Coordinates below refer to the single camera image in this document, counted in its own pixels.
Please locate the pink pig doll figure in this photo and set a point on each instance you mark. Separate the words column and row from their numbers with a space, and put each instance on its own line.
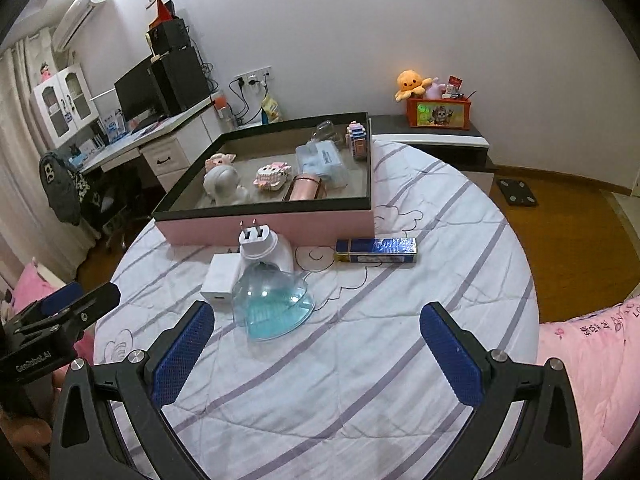
column 219, row 159

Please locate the white glass door cabinet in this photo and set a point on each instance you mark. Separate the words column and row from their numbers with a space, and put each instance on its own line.
column 63, row 105

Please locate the striped white table cloth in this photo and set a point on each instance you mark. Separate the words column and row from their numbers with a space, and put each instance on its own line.
column 354, row 392

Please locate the rose gold cup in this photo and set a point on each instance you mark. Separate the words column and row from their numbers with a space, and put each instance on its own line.
column 305, row 187

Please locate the person left hand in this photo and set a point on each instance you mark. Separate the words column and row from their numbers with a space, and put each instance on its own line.
column 28, row 438

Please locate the orange octopus plush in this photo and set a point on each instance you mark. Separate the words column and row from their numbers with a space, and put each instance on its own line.
column 410, row 83

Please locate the pink brick block figure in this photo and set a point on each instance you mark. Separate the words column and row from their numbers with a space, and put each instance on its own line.
column 357, row 140

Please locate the beige curtain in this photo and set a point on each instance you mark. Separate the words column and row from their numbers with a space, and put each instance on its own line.
column 29, row 227

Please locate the red toy storage bin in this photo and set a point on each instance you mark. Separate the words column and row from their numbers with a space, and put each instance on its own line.
column 439, row 114

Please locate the low black white cabinet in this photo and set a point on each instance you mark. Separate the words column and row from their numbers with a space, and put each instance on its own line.
column 465, row 150

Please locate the wall power strip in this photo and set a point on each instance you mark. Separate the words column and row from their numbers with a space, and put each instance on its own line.
column 262, row 75

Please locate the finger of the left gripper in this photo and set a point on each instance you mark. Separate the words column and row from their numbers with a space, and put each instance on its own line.
column 48, row 306
column 83, row 312

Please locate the white plug night light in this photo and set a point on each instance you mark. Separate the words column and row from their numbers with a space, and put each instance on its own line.
column 259, row 243

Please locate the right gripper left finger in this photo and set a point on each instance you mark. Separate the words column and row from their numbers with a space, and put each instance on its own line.
column 87, row 442

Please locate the black office chair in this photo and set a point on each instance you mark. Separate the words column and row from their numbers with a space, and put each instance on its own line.
column 114, row 204

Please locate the black speaker box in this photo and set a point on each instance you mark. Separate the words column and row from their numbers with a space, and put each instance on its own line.
column 168, row 36

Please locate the black bathroom scale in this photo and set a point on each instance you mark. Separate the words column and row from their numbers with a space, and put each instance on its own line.
column 516, row 193

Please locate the clear plastic wipes box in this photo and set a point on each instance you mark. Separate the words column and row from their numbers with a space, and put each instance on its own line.
column 322, row 159

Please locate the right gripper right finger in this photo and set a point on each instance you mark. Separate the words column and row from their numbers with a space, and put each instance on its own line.
column 546, row 442

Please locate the white computer desk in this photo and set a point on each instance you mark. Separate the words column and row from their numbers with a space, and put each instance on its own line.
column 169, row 148

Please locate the pink black storage box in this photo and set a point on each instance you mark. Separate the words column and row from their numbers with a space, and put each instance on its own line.
column 188, row 216

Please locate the pink quilt with writing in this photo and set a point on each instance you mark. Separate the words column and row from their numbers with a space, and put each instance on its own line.
column 601, row 355

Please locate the yellow snack bag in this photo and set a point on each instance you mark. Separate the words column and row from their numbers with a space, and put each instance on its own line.
column 270, row 110

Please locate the pink bed blanket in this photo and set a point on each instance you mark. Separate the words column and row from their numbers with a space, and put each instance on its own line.
column 34, row 285

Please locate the clear glass jar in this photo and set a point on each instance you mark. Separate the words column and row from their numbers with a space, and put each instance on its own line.
column 326, row 131

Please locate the clear heart blue container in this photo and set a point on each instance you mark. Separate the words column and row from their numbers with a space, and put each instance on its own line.
column 269, row 303

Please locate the white power adapter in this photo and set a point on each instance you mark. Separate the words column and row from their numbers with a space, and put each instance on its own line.
column 222, row 274

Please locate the white astronaut figure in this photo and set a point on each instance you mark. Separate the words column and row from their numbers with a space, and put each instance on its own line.
column 223, row 185

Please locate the white air conditioner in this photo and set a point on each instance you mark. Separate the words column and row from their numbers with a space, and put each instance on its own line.
column 73, row 19

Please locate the small pink bear figure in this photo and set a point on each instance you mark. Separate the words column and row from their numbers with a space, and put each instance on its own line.
column 272, row 177

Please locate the black computer monitor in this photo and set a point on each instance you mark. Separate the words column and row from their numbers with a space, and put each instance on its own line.
column 136, row 91

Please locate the blue gold rectangular box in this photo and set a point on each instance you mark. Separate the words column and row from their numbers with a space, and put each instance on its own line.
column 377, row 250

